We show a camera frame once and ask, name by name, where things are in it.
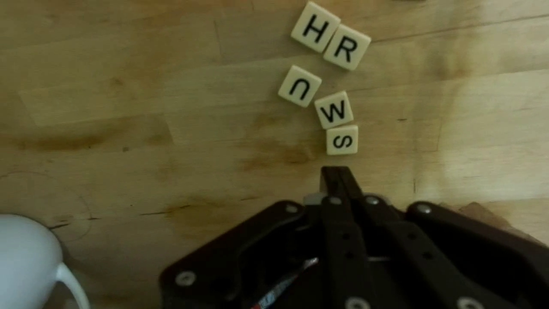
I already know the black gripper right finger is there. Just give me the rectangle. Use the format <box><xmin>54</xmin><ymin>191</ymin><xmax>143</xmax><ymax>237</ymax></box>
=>
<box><xmin>361</xmin><ymin>194</ymin><xmax>549</xmax><ymax>309</ymax></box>

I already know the letter tile R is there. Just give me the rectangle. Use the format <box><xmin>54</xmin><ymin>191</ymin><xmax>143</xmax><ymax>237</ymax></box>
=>
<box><xmin>323</xmin><ymin>24</ymin><xmax>370</xmax><ymax>71</ymax></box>

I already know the letter tile S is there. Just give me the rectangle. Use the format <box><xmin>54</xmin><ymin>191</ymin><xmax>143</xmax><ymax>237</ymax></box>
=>
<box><xmin>325</xmin><ymin>126</ymin><xmax>358</xmax><ymax>157</ymax></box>

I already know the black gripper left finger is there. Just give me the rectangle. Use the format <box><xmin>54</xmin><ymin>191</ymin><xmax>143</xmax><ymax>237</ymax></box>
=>
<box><xmin>318</xmin><ymin>167</ymin><xmax>394</xmax><ymax>309</ymax></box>

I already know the letter tile U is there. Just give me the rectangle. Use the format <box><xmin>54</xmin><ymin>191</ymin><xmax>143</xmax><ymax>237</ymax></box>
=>
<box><xmin>277</xmin><ymin>66</ymin><xmax>322</xmax><ymax>109</ymax></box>

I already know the letter tile W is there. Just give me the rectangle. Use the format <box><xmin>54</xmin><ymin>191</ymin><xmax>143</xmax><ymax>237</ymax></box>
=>
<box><xmin>313</xmin><ymin>91</ymin><xmax>353</xmax><ymax>129</ymax></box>

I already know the letter tile H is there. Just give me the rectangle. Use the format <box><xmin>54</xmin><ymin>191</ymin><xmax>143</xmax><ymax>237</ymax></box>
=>
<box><xmin>289</xmin><ymin>2</ymin><xmax>339</xmax><ymax>54</ymax></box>

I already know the white mug on table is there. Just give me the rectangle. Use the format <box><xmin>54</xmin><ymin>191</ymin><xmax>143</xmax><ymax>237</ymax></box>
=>
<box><xmin>0</xmin><ymin>215</ymin><xmax>90</xmax><ymax>309</ymax></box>

